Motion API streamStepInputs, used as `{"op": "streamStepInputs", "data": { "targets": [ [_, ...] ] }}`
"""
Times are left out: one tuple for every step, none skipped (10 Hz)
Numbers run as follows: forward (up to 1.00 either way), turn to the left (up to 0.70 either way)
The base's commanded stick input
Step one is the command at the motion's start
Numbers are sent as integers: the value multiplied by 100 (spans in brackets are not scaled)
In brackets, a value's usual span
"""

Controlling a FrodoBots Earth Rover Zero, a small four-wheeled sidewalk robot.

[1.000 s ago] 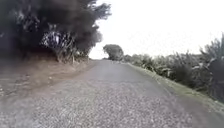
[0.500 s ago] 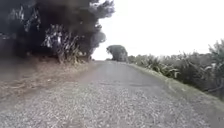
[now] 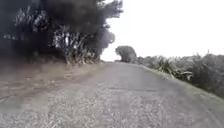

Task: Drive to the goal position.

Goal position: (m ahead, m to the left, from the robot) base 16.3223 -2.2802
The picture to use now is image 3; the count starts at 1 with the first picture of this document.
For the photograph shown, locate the round bush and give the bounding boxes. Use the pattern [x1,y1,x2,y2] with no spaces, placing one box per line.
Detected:
[114,45,138,64]

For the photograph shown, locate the grey gravel path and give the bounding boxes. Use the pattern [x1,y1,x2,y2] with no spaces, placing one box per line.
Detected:
[0,61,224,128]

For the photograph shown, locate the dark tall trees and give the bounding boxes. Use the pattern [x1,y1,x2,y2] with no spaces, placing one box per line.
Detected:
[0,0,124,65]

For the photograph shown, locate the row of flax bushes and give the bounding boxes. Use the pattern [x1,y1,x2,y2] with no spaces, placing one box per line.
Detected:
[133,52,224,99]

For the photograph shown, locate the dry grass verge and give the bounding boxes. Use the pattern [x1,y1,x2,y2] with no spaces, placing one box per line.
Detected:
[0,60,104,103]

